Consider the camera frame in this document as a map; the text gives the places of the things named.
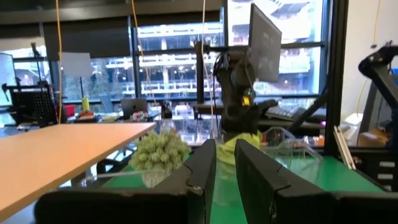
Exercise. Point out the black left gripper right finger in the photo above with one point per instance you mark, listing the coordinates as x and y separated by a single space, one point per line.
273 199

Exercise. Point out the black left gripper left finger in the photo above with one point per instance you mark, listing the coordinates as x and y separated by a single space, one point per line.
186 202

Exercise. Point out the yellow-green microfiber towel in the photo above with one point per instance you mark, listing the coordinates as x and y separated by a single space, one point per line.
228 152

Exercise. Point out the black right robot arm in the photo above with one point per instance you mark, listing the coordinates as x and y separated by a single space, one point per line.
233 77

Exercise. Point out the dark office desk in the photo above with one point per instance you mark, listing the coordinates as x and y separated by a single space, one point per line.
211 107

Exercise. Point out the black keyboard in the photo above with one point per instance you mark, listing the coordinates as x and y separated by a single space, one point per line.
284 111

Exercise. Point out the green spiky ball plant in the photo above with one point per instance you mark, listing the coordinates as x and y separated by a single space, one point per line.
160 152

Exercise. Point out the green table mat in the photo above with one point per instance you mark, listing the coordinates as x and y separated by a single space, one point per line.
326 177

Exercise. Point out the clear plastic basket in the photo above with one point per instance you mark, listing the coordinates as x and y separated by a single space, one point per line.
306 150
118 175

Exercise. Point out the black monitor stand pole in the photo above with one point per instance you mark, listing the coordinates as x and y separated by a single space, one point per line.
199 74

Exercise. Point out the black computer monitor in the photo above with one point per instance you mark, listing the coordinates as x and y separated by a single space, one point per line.
265 43

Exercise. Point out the pale wooden slats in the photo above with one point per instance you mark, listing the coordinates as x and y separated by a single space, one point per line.
345 149

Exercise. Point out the silver laptop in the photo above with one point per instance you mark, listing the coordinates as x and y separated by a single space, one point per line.
133 106

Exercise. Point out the white bin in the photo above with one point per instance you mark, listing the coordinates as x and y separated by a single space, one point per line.
353 126

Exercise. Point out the black drawer cabinet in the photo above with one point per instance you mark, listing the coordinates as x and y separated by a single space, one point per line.
382 169

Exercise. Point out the brown cardboard box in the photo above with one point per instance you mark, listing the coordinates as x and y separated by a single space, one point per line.
371 138

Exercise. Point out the light wooden desk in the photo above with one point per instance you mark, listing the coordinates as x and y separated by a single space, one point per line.
56 155

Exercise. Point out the yellow drink bottle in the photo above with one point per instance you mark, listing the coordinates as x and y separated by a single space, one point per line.
85 104

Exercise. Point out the red box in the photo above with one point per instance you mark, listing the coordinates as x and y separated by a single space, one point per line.
69 110

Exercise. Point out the white paper sign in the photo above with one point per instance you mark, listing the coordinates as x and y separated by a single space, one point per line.
76 64

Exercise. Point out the black perforated panel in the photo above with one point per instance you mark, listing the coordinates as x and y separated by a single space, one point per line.
34 104

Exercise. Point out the black tripod stand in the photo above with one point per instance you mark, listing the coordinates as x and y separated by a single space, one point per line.
37 65

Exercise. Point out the black aluminium rig frame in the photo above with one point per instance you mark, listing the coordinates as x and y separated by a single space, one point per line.
337 77

